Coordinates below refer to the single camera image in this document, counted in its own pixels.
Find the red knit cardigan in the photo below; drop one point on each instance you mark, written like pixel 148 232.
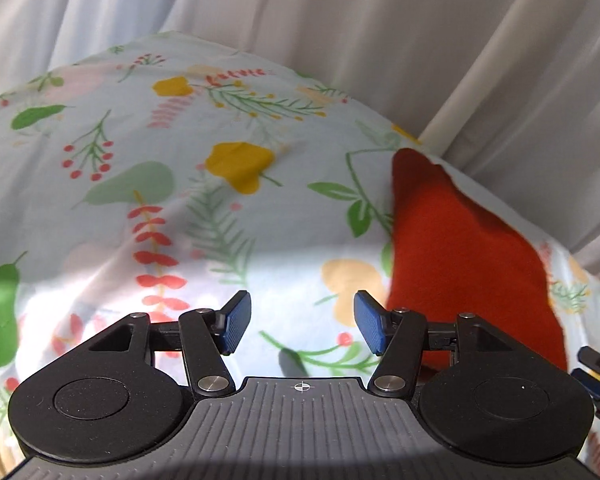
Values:
pixel 455 250

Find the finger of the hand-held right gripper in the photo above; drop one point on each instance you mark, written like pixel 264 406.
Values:
pixel 591 379

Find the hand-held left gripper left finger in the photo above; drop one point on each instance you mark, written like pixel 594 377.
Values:
pixel 236 325

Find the white curtain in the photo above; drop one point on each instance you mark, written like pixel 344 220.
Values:
pixel 330 20

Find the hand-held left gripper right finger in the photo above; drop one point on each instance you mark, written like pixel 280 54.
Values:
pixel 371 327

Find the floral bed sheet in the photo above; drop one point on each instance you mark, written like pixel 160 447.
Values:
pixel 155 185

